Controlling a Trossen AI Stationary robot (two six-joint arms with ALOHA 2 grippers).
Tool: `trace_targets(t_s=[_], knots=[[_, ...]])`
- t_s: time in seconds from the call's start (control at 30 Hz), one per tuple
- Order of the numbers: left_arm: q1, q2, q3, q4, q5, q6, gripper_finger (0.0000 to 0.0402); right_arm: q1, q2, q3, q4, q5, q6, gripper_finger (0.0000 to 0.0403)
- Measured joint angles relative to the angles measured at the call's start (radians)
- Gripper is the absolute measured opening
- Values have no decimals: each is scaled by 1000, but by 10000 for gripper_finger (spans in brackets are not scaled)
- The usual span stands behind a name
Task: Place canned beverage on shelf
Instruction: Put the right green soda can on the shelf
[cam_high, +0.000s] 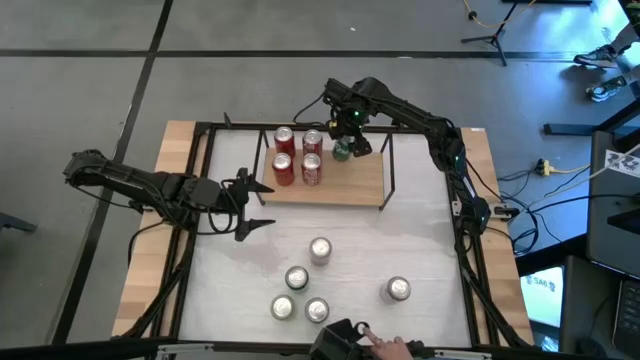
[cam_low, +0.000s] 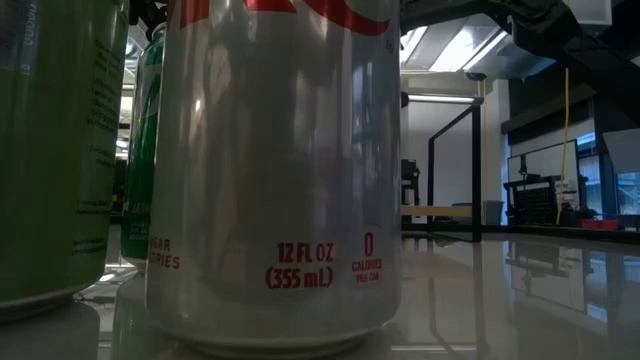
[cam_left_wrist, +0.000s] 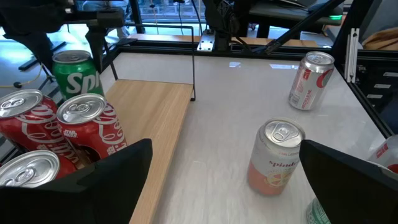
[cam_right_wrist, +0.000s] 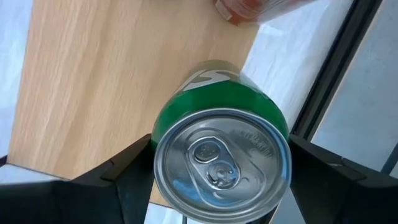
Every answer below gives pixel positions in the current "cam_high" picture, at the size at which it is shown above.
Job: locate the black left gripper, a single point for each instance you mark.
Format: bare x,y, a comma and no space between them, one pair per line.
227,200

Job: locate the person's leg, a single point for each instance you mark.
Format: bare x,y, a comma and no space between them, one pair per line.
627,37

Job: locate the lime green beverage can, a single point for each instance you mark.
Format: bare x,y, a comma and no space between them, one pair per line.
282,307

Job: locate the black metal table frame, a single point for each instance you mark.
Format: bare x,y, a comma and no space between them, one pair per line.
240,125

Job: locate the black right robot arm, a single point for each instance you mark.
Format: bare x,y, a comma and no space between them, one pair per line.
425,125

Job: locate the green Sprite can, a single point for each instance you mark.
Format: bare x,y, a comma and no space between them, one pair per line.
297,278
341,151

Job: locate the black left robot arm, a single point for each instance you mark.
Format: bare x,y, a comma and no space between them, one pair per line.
125,177

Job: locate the grey furniture foot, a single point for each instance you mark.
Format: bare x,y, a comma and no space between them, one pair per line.
15,222

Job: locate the black rig beam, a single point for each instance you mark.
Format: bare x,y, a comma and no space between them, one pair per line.
75,350

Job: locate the person's hand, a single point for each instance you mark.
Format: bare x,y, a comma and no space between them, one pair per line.
390,347

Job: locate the dark grey desk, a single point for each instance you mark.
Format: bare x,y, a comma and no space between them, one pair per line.
612,200

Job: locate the black keyboard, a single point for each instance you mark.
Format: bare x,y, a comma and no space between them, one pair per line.
630,315

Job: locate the white printed paper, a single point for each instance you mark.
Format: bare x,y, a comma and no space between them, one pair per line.
622,164

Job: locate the black tripod stand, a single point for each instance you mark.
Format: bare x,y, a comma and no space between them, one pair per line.
495,39

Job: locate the person's shoe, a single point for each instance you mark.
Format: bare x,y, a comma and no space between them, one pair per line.
595,56
605,89

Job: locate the yellow power strip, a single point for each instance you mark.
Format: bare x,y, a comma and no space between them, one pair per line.
542,167

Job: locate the white lit screen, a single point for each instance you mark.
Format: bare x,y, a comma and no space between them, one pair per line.
542,300

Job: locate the silver Diet Coke can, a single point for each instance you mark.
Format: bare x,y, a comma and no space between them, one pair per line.
398,288
316,310

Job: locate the red Coca-Cola can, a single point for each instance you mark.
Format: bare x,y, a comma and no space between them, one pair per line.
285,142
282,170
312,142
311,170

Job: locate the black desk leg bar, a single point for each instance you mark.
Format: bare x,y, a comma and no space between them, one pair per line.
570,129

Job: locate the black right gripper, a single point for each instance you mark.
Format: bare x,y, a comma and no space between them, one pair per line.
350,120

